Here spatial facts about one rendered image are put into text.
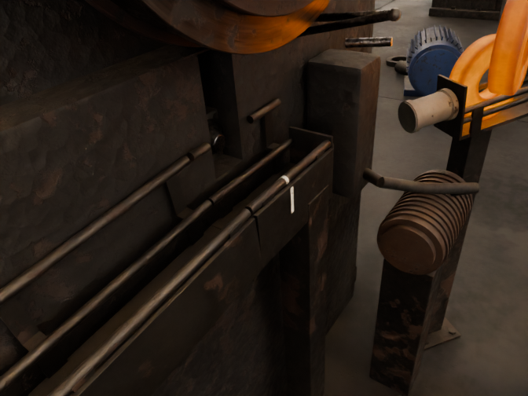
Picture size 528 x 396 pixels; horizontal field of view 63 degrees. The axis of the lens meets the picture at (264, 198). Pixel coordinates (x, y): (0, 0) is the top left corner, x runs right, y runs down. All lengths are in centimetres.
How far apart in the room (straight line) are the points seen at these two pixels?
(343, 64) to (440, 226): 34
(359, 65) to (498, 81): 19
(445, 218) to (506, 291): 70
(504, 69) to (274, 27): 34
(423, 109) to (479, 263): 84
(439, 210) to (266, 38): 51
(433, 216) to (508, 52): 30
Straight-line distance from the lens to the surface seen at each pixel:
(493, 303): 146
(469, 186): 86
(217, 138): 60
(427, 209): 83
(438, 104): 85
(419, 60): 255
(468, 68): 87
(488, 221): 177
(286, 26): 49
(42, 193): 44
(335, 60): 70
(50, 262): 45
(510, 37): 67
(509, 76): 69
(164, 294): 44
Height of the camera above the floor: 101
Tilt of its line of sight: 34 degrees down
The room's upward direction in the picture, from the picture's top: 5 degrees counter-clockwise
